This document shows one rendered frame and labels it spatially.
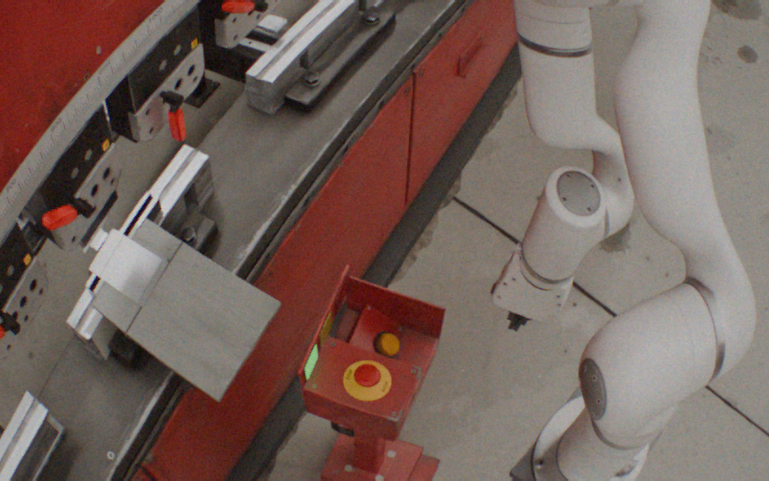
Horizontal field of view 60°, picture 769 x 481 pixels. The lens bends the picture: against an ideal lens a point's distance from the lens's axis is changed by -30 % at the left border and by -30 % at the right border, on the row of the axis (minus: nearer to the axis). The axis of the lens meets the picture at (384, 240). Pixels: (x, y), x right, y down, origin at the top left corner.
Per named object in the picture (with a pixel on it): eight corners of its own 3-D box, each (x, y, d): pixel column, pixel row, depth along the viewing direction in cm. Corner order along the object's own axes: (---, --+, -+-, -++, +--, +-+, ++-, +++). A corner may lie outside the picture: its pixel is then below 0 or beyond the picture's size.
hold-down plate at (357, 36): (308, 115, 150) (308, 104, 147) (283, 105, 151) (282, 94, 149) (395, 21, 164) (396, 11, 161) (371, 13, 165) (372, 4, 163)
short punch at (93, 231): (88, 257, 111) (72, 221, 103) (80, 250, 111) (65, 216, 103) (120, 206, 115) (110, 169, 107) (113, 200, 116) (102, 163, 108)
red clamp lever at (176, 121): (182, 146, 112) (176, 102, 103) (163, 136, 113) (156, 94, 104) (190, 136, 113) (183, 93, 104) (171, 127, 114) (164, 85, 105)
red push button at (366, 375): (375, 396, 135) (375, 388, 132) (350, 388, 135) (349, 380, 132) (384, 376, 137) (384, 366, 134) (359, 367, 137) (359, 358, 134)
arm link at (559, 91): (596, 10, 92) (604, 200, 111) (500, 24, 87) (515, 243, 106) (642, 36, 86) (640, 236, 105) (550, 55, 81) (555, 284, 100)
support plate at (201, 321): (218, 403, 110) (218, 400, 109) (93, 307, 116) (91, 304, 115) (281, 305, 118) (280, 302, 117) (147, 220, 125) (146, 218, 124)
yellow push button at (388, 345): (387, 361, 146) (395, 359, 145) (369, 349, 145) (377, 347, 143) (396, 342, 148) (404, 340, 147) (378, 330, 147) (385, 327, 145)
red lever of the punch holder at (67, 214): (52, 221, 85) (94, 204, 94) (36, 207, 86) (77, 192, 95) (51, 235, 86) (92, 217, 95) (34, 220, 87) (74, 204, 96)
